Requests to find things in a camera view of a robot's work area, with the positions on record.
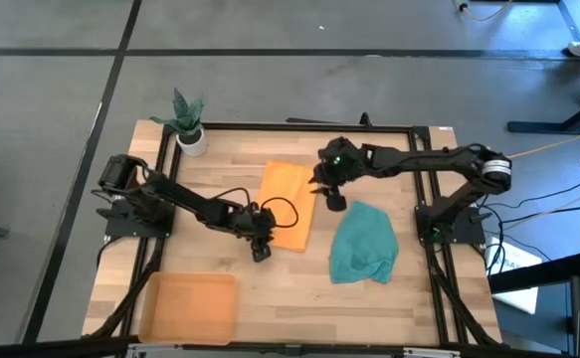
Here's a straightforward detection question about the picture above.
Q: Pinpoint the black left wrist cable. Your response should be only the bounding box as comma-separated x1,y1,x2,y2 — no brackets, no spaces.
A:
213,186,299,230

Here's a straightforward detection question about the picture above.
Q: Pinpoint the white floor cable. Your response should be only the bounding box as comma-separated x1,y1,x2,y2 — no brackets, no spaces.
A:
498,178,580,231

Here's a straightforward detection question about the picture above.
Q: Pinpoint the black floor beam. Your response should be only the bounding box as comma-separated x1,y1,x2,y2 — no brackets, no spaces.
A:
487,251,580,294

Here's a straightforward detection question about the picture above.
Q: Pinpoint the black camera mount beam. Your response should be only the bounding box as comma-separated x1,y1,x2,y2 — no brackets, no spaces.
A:
0,336,580,358

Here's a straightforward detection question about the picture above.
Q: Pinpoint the tan cable with plug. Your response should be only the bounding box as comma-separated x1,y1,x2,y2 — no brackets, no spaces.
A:
451,0,515,24

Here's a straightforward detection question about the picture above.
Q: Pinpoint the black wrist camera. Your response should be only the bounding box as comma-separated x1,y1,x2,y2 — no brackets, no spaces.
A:
324,192,348,213
251,242,273,264

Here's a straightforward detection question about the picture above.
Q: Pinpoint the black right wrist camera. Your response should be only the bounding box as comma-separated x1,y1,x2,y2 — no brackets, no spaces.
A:
324,192,348,213

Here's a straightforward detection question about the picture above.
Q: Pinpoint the yellow extension cord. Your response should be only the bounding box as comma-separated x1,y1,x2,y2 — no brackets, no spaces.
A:
506,123,580,160

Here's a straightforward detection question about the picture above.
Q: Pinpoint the orange microfiber towel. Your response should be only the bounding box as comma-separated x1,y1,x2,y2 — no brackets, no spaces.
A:
255,159,319,254

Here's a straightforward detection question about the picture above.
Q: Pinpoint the black desk leg frame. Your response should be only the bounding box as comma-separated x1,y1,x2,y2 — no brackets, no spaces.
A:
506,0,580,135

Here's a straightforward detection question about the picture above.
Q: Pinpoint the teal microfiber towel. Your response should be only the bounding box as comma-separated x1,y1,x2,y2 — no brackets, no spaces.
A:
328,200,401,286

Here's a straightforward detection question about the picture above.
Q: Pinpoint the orange plastic basket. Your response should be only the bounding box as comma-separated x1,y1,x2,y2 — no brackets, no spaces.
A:
137,270,238,347

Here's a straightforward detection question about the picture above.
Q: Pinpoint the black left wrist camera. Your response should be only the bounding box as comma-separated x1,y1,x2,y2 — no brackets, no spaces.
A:
251,242,273,264

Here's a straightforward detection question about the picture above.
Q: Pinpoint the white cardboard box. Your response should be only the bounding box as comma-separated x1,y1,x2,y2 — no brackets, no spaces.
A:
484,236,544,316

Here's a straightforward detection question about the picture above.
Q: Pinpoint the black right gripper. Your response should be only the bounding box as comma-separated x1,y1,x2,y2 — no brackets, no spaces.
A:
308,136,370,197

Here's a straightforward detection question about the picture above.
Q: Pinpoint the silver metal bracket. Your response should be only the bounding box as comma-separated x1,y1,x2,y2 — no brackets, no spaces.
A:
126,341,185,358
402,346,463,358

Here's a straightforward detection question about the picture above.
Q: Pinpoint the black aluminium table frame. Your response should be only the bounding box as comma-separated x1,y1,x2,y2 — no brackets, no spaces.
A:
83,121,503,349

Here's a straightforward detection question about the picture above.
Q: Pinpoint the black floor cable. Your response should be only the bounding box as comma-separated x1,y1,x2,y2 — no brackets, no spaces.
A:
468,178,580,277

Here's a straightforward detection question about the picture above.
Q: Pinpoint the snake plant in white pot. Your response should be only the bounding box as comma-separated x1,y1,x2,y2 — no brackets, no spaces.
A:
148,87,210,158

